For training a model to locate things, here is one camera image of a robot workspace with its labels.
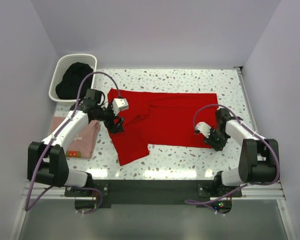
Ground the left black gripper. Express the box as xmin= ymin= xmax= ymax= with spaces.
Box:
xmin=95 ymin=99 xmax=125 ymax=134

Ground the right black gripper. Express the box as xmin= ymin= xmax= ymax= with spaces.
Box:
xmin=203 ymin=127 xmax=229 ymax=152

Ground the red t shirt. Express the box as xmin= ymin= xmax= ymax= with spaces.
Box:
xmin=107 ymin=89 xmax=218 ymax=166

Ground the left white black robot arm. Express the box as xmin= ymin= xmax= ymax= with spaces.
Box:
xmin=27 ymin=89 xmax=129 ymax=196

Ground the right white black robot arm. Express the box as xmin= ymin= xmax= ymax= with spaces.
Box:
xmin=195 ymin=108 xmax=280 ymax=197

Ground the folded pink t shirt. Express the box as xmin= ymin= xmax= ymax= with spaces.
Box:
xmin=50 ymin=117 xmax=101 ymax=159

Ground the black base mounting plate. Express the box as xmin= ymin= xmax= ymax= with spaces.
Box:
xmin=64 ymin=179 xmax=235 ymax=210

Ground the black garment in basket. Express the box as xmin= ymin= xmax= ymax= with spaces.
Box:
xmin=55 ymin=62 xmax=93 ymax=100

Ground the white plastic laundry basket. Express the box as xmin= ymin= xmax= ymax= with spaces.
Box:
xmin=48 ymin=53 xmax=98 ymax=103

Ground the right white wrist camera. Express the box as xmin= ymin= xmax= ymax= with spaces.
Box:
xmin=194 ymin=121 xmax=212 ymax=138

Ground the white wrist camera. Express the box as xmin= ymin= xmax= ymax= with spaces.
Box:
xmin=112 ymin=98 xmax=129 ymax=116
xmin=194 ymin=121 xmax=212 ymax=138

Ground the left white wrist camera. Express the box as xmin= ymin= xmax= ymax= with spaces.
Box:
xmin=112 ymin=98 xmax=129 ymax=116

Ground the aluminium right side rail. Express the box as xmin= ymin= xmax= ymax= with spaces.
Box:
xmin=234 ymin=66 xmax=259 ymax=133

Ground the aluminium rail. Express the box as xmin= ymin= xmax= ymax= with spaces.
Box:
xmin=234 ymin=66 xmax=259 ymax=133
xmin=21 ymin=178 xmax=286 ymax=201

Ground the aluminium front rail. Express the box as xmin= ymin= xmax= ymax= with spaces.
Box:
xmin=21 ymin=178 xmax=286 ymax=201

